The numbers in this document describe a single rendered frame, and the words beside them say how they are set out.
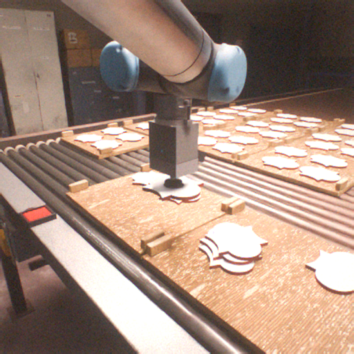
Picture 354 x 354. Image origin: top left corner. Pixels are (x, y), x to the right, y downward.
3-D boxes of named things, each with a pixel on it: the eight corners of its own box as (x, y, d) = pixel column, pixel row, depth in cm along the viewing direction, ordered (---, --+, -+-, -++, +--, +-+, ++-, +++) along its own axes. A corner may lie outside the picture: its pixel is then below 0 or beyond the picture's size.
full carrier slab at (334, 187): (337, 197, 96) (340, 184, 94) (234, 164, 124) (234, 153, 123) (375, 170, 118) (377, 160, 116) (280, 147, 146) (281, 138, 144)
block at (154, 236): (144, 252, 67) (144, 240, 66) (140, 247, 69) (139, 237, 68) (165, 241, 71) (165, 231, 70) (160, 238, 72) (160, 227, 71)
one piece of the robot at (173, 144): (218, 101, 63) (215, 175, 69) (187, 97, 69) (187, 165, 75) (175, 108, 55) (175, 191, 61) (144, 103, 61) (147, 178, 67)
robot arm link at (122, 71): (148, 40, 41) (193, 42, 49) (92, 38, 47) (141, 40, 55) (148, 99, 44) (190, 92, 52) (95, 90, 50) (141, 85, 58)
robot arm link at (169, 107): (173, 90, 65) (202, 93, 59) (173, 111, 67) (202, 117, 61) (145, 92, 60) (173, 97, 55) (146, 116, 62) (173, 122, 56)
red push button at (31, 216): (30, 226, 81) (30, 221, 80) (23, 218, 85) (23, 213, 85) (53, 218, 85) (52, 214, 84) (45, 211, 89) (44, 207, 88)
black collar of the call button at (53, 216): (28, 228, 80) (28, 222, 79) (19, 218, 85) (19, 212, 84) (57, 218, 85) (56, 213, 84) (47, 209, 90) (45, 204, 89)
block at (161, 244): (151, 258, 65) (151, 247, 64) (146, 254, 67) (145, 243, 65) (172, 247, 69) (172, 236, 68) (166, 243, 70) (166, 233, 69)
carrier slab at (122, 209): (140, 259, 67) (140, 254, 67) (66, 197, 96) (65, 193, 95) (241, 209, 89) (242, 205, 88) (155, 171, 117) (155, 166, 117)
